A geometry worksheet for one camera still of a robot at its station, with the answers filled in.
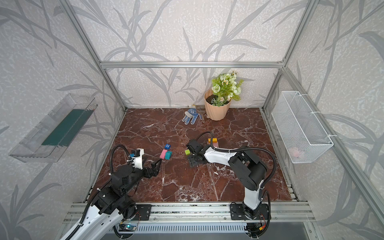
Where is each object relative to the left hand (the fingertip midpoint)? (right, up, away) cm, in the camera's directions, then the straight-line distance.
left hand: (157, 155), depth 76 cm
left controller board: (-13, -34, -5) cm, 36 cm away
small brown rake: (+22, +27, +40) cm, 53 cm away
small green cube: (+14, -3, +19) cm, 24 cm away
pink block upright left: (-2, -4, +18) cm, 18 cm away
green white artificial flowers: (+38, +39, +20) cm, 58 cm away
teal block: (+2, -4, +17) cm, 18 cm away
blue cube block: (0, +1, +21) cm, 21 cm away
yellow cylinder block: (+31, +5, +22) cm, 39 cm away
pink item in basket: (+69, +3, -3) cm, 69 cm away
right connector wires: (+49, -35, -5) cm, 60 cm away
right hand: (+19, -4, +18) cm, 26 cm away
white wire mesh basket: (+65, +11, -15) cm, 68 cm away
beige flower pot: (+32, +23, +29) cm, 49 cm away
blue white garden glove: (+15, +22, +38) cm, 47 cm away
